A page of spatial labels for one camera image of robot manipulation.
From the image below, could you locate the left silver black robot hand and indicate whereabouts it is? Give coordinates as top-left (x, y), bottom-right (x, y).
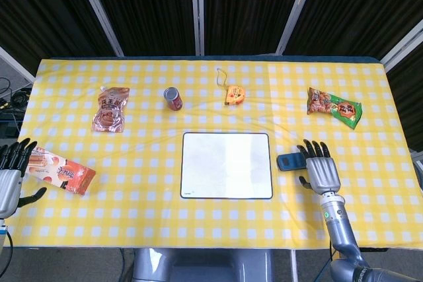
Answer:
top-left (0, 137), bottom-right (48, 219)

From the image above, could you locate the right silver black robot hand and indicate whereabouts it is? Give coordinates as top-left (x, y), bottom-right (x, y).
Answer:
top-left (296, 139), bottom-right (342, 194)

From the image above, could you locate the blue eraser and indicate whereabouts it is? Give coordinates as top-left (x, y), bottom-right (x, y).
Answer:
top-left (276, 153), bottom-right (307, 172)

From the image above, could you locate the white drawing board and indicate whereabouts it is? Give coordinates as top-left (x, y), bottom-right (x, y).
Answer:
top-left (180, 132), bottom-right (274, 200)

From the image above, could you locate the orange biscuit box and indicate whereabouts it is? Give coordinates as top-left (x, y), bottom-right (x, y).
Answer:
top-left (24, 146), bottom-right (96, 196)

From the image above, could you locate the green orange snack bag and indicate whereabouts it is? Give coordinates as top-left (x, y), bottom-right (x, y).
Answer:
top-left (307, 87), bottom-right (363, 130)

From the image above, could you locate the yellow white checkered tablecloth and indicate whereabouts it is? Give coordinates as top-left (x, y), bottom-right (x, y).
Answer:
top-left (0, 59), bottom-right (420, 252)

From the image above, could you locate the brown spouted sauce pouch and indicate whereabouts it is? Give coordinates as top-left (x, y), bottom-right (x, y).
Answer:
top-left (91, 85), bottom-right (131, 133)

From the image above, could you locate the grey robot torso base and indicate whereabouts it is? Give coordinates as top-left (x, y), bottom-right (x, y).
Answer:
top-left (132, 248), bottom-right (275, 282)

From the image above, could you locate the red drink can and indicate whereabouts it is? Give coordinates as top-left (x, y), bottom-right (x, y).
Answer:
top-left (163, 87), bottom-right (183, 111)

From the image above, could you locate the black cables bundle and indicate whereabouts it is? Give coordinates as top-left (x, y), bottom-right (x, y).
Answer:
top-left (0, 77), bottom-right (32, 111)

